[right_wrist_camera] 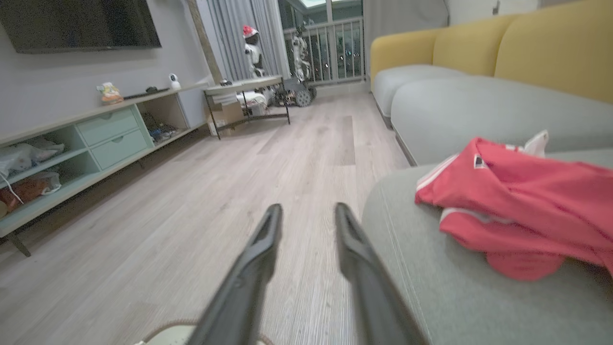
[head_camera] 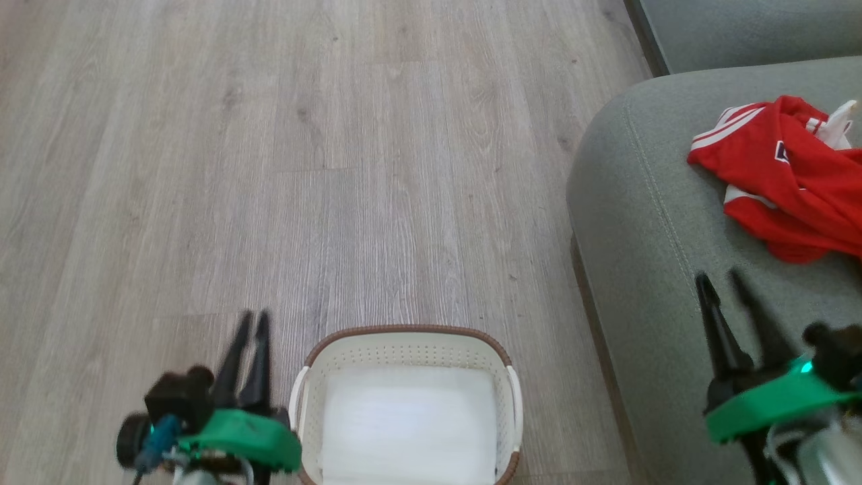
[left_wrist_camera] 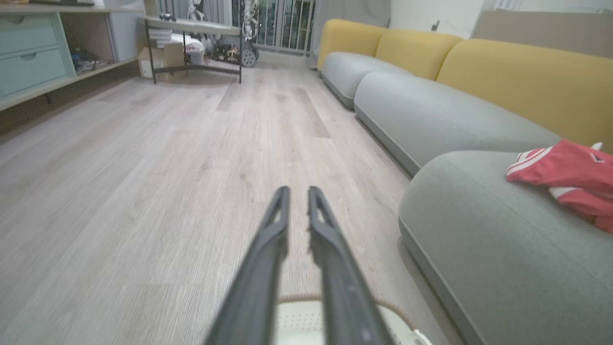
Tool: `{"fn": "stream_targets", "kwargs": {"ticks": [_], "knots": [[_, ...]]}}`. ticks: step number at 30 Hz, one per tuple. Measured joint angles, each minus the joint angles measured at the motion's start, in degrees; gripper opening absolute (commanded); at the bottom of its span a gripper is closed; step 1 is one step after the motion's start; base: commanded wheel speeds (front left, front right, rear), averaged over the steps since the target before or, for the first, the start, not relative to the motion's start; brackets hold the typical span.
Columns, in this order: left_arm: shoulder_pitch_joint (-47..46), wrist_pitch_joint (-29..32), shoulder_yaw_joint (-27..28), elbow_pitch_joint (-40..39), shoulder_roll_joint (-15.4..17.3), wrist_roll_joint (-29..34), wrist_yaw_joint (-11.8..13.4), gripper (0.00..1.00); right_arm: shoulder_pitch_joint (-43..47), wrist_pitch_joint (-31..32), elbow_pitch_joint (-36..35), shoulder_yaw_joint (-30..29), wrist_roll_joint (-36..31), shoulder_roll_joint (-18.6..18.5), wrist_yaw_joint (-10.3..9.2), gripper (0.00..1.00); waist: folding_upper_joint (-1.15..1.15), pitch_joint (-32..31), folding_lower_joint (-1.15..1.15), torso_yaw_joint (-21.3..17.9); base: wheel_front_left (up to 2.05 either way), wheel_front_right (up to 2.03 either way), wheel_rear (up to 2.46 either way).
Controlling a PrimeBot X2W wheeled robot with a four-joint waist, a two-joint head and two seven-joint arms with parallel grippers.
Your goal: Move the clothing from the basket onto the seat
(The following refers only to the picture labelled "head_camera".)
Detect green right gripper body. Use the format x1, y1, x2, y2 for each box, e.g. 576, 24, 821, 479
703, 356, 862, 485

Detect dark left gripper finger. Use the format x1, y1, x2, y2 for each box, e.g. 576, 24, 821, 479
238, 309, 273, 413
213, 311, 254, 406

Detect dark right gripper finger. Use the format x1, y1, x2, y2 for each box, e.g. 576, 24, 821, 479
729, 267, 798, 370
694, 271, 755, 383

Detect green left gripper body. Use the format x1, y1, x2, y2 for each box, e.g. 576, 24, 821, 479
115, 403, 303, 485

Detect red white sports jersey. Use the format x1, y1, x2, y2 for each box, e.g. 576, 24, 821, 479
687, 95, 862, 264

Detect grey fabric sofa seat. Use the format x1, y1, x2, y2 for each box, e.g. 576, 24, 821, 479
566, 57, 862, 485

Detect white laundry basket brown rim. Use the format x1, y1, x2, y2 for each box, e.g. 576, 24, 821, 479
288, 325, 524, 485

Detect grey sofa armrest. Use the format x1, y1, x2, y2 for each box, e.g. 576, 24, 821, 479
625, 0, 862, 76

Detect blue cable connector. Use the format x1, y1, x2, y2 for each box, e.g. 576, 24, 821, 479
133, 414, 184, 474

